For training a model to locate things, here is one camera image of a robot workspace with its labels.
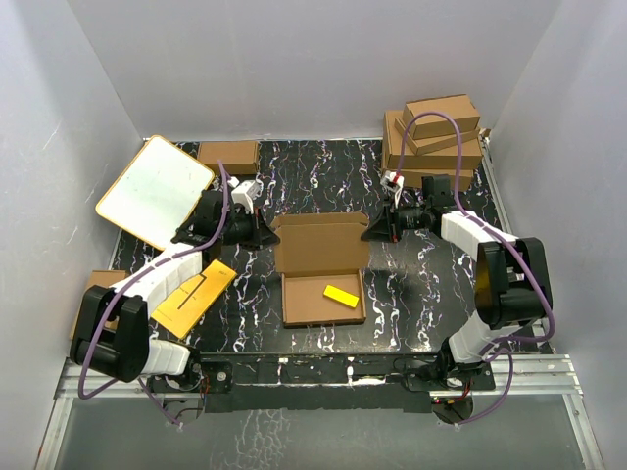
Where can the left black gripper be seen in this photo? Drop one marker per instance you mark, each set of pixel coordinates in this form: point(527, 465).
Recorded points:
point(260, 233)

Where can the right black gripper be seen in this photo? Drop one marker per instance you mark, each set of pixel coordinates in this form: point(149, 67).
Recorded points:
point(384, 229)

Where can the small yellow block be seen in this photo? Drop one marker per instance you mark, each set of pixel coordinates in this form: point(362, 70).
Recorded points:
point(341, 297)

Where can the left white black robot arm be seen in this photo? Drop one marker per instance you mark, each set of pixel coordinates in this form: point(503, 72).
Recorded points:
point(111, 335)

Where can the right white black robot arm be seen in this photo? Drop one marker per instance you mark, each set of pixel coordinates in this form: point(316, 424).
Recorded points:
point(511, 288)

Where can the large stacked cardboard box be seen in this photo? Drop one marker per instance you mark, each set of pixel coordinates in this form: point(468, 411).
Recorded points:
point(393, 126)

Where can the top small stacked cardboard box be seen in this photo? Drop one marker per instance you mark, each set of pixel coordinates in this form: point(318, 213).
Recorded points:
point(457, 107)

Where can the yellow card with black drawing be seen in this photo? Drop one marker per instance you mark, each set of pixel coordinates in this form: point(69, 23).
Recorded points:
point(184, 307)

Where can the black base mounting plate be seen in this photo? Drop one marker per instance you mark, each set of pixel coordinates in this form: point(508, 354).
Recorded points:
point(410, 382)

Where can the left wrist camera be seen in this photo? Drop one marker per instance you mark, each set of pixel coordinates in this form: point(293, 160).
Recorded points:
point(246, 193)

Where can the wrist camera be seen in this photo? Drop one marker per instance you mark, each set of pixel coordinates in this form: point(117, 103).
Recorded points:
point(393, 182)
point(246, 193)

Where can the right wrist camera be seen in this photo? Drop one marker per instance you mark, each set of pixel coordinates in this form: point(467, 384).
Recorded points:
point(393, 182)

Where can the white board with wooden frame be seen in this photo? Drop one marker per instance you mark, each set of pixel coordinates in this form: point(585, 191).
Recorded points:
point(156, 192)

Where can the aluminium frame rail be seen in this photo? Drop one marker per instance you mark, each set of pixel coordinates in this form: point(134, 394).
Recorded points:
point(534, 419)

